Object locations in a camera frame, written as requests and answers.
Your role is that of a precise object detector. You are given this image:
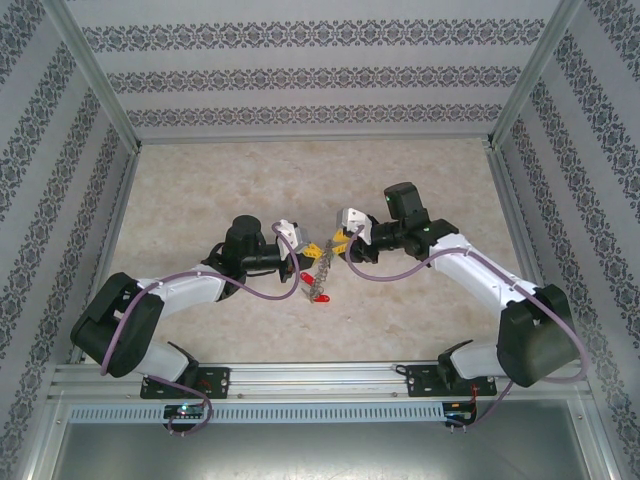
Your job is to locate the large keyring with wire loops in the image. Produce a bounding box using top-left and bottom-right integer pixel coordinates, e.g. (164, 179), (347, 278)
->
(302, 238), (339, 304)

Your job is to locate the small circuit board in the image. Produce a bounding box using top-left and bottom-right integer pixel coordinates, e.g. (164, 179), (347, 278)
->
(444, 399), (479, 419)
(163, 403), (206, 419)

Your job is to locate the grey metal sheet panel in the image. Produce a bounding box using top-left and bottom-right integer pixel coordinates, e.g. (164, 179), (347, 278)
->
(49, 422), (599, 480)

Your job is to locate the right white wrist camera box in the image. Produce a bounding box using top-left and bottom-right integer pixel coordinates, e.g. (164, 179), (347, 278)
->
(335, 207), (374, 246)

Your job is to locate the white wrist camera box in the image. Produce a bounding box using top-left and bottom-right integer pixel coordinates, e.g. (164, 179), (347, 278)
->
(335, 207), (374, 246)
(277, 219), (307, 261)

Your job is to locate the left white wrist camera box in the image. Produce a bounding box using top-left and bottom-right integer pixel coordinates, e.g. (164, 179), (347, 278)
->
(277, 219), (307, 261)

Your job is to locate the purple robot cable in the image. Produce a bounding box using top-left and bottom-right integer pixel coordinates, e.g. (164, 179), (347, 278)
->
(344, 224), (589, 434)
(99, 222), (304, 437)

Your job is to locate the aluminium back rail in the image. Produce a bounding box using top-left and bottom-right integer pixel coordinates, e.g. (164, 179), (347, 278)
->
(134, 130), (496, 147)

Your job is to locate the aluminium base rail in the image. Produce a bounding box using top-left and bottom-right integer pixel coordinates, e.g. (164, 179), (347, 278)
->
(47, 358), (586, 401)

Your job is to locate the aluminium side rail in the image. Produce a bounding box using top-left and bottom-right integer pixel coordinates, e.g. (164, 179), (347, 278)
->
(67, 147), (144, 364)
(487, 144), (569, 360)

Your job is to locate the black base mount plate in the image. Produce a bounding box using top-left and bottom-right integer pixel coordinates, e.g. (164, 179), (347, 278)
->
(139, 366), (232, 400)
(405, 363), (497, 399)

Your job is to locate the slotted grey cable duct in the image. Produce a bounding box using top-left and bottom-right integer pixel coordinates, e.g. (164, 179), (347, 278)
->
(67, 403), (446, 424)

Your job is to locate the aluminium frame post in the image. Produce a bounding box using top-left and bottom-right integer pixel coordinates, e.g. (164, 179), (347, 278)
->
(38, 0), (144, 151)
(487, 0), (585, 151)

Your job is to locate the aluminium frame bar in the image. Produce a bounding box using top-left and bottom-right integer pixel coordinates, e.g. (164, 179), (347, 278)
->
(19, 399), (69, 480)
(569, 399), (619, 480)

